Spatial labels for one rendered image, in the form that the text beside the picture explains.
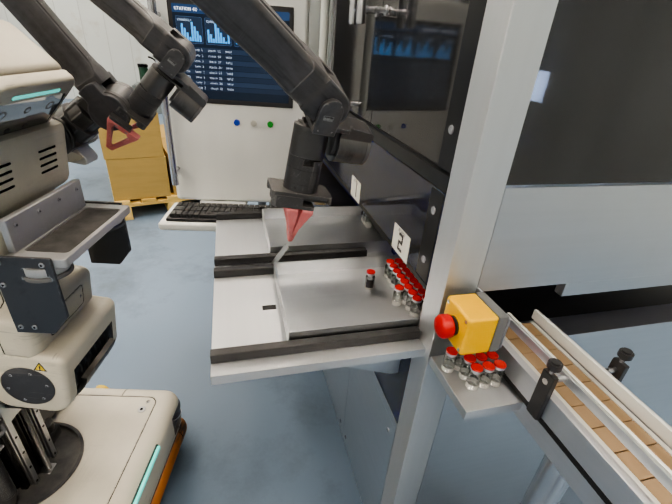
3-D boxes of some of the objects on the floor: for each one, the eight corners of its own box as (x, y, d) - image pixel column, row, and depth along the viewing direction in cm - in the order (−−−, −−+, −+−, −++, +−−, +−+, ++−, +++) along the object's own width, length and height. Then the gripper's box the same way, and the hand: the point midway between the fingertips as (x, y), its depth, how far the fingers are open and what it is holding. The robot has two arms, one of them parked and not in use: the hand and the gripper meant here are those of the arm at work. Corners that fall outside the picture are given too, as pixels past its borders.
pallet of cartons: (204, 166, 460) (197, 90, 421) (229, 210, 350) (223, 114, 311) (108, 171, 420) (90, 89, 381) (102, 223, 310) (76, 114, 271)
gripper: (330, 154, 68) (312, 234, 75) (272, 144, 64) (258, 229, 71) (341, 166, 62) (320, 251, 69) (278, 156, 59) (262, 246, 65)
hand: (290, 235), depth 70 cm, fingers closed
